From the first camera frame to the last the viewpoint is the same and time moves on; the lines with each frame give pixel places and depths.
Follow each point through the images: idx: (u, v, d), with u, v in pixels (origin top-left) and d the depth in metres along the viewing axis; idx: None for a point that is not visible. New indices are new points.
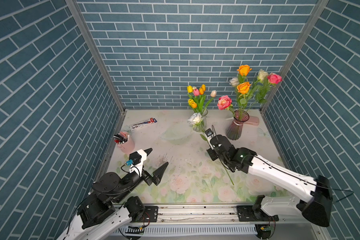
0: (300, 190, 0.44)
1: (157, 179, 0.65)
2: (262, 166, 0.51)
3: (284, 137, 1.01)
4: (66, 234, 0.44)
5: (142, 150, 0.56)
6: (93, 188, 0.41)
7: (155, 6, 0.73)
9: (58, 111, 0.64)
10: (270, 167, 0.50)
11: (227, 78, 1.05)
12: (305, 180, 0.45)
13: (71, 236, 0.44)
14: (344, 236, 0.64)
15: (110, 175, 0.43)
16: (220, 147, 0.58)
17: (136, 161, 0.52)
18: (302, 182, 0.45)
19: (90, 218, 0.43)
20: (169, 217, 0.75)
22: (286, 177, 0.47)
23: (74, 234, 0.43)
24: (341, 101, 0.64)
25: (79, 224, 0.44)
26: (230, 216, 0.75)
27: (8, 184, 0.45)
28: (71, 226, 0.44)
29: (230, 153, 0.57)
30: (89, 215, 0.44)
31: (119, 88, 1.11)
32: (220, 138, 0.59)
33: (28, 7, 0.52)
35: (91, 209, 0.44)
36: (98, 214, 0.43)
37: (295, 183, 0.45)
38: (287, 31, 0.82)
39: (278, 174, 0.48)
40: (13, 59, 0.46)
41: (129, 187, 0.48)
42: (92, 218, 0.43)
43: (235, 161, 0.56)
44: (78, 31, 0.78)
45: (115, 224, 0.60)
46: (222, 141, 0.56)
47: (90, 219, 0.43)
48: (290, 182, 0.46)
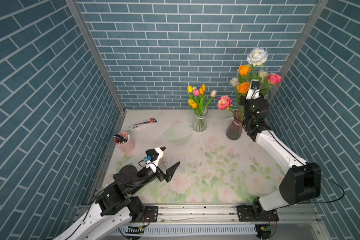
0: (285, 161, 0.49)
1: (169, 177, 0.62)
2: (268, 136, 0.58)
3: (284, 137, 1.01)
4: (82, 221, 0.46)
5: (159, 148, 0.60)
6: (114, 178, 0.45)
7: (155, 5, 0.73)
9: (58, 111, 0.64)
10: (274, 139, 0.56)
11: (227, 78, 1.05)
12: (297, 157, 0.49)
13: (87, 223, 0.45)
14: (344, 236, 0.63)
15: (132, 168, 0.47)
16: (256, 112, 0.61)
17: (154, 158, 0.56)
18: (292, 157, 0.49)
19: (109, 207, 0.47)
20: (169, 217, 0.75)
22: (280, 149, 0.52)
23: (91, 222, 0.46)
24: (341, 101, 0.64)
25: (97, 211, 0.47)
26: (231, 216, 0.75)
27: (8, 184, 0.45)
28: (88, 214, 0.47)
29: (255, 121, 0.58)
30: (108, 204, 0.47)
31: (119, 88, 1.11)
32: (265, 107, 0.57)
33: (28, 7, 0.52)
35: (112, 197, 0.48)
36: (116, 203, 0.47)
37: (285, 156, 0.50)
38: (287, 31, 0.82)
39: (276, 146, 0.54)
40: (13, 59, 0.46)
41: (143, 181, 0.52)
42: (111, 207, 0.47)
43: (251, 127, 0.63)
44: (78, 31, 0.78)
45: (115, 222, 0.59)
46: (264, 110, 0.57)
47: (109, 208, 0.47)
48: (281, 153, 0.51)
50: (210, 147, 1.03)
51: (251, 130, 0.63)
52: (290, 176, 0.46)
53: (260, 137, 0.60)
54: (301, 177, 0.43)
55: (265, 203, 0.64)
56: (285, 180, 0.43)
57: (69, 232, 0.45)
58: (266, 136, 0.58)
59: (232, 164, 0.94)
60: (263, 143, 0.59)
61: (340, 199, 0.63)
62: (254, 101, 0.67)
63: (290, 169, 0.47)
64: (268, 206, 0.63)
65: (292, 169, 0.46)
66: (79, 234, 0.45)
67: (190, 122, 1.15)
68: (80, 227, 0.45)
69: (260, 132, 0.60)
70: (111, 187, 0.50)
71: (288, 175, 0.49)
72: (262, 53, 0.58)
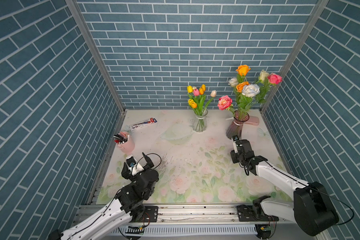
0: (289, 187, 0.49)
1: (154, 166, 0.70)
2: (265, 165, 0.61)
3: (284, 137, 1.01)
4: (102, 213, 0.51)
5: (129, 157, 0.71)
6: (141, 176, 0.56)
7: (155, 5, 0.73)
9: (58, 111, 0.64)
10: (272, 167, 0.59)
11: (226, 78, 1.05)
12: (298, 180, 0.50)
13: (106, 215, 0.51)
14: (344, 236, 0.63)
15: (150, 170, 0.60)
16: (240, 147, 0.72)
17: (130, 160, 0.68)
18: (293, 180, 0.50)
19: (126, 203, 0.54)
20: (169, 217, 0.75)
22: (281, 176, 0.53)
23: (109, 214, 0.51)
24: (341, 101, 0.64)
25: (116, 206, 0.53)
26: (231, 216, 0.75)
27: (8, 184, 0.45)
28: (109, 207, 0.53)
29: (248, 154, 0.69)
30: (124, 202, 0.54)
31: (119, 88, 1.11)
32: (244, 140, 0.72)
33: (28, 7, 0.52)
35: (131, 195, 0.57)
36: (133, 201, 0.55)
37: (287, 181, 0.51)
38: (287, 31, 0.82)
39: (277, 172, 0.55)
40: (13, 59, 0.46)
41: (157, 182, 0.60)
42: (128, 204, 0.54)
43: (247, 162, 0.67)
44: (78, 31, 0.78)
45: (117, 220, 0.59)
46: (245, 143, 0.70)
47: (127, 205, 0.54)
48: (283, 180, 0.52)
50: (210, 147, 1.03)
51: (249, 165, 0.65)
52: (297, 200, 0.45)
53: (259, 168, 0.62)
54: (309, 199, 0.43)
55: (267, 211, 0.63)
56: (297, 207, 0.45)
57: (87, 223, 0.49)
58: (263, 167, 0.60)
59: (232, 164, 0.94)
60: (265, 176, 0.60)
61: (341, 199, 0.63)
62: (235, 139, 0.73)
63: (295, 192, 0.46)
64: (271, 211, 0.61)
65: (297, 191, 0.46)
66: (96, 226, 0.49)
67: (190, 122, 1.15)
68: (100, 218, 0.50)
69: (257, 164, 0.62)
70: (129, 188, 0.58)
71: (296, 200, 0.45)
72: (252, 91, 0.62)
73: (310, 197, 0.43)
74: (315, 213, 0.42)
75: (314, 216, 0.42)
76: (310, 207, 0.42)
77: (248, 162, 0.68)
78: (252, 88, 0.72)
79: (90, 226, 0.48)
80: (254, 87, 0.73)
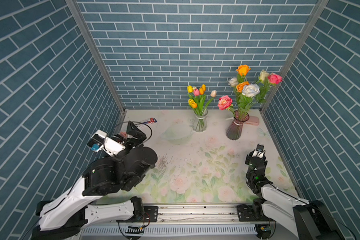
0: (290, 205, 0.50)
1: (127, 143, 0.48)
2: (269, 187, 0.63)
3: (284, 137, 1.01)
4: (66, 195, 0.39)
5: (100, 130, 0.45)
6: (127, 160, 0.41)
7: (155, 5, 0.73)
9: (58, 111, 0.64)
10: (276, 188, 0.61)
11: (226, 78, 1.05)
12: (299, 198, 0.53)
13: (70, 200, 0.37)
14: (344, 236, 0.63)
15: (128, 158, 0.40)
16: (254, 169, 0.69)
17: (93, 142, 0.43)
18: (294, 198, 0.52)
19: (91, 186, 0.36)
20: (169, 217, 0.75)
22: (282, 194, 0.56)
23: (73, 199, 0.37)
24: (341, 101, 0.64)
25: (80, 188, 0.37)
26: (230, 216, 0.75)
27: (8, 184, 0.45)
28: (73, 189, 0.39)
29: (259, 178, 0.67)
30: (91, 182, 0.36)
31: (119, 88, 1.11)
32: (261, 164, 0.67)
33: (28, 7, 0.52)
35: (100, 173, 0.36)
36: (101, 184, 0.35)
37: (289, 199, 0.52)
38: (287, 31, 0.82)
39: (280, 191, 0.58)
40: (13, 58, 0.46)
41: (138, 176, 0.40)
42: (92, 187, 0.35)
43: (254, 185, 0.68)
44: (78, 31, 0.78)
45: (122, 212, 0.59)
46: (261, 167, 0.66)
47: (91, 187, 0.36)
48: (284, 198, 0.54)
50: (209, 147, 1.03)
51: (255, 188, 0.67)
52: (298, 218, 0.45)
53: (264, 190, 0.63)
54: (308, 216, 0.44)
55: (267, 214, 0.63)
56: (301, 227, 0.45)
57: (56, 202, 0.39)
58: (268, 188, 0.62)
59: (232, 164, 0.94)
60: (268, 196, 0.61)
61: (341, 199, 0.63)
62: (251, 159, 0.81)
63: (295, 209, 0.46)
64: (272, 216, 0.61)
65: (296, 208, 0.46)
66: (64, 208, 0.38)
67: (190, 122, 1.15)
68: (64, 200, 0.38)
69: (261, 187, 0.65)
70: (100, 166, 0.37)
71: (297, 220, 0.46)
72: (252, 91, 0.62)
73: (308, 214, 0.44)
74: (316, 230, 0.42)
75: (314, 233, 0.42)
76: (309, 223, 0.43)
77: (254, 184, 0.68)
78: (250, 88, 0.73)
79: (56, 208, 0.38)
80: (254, 86, 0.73)
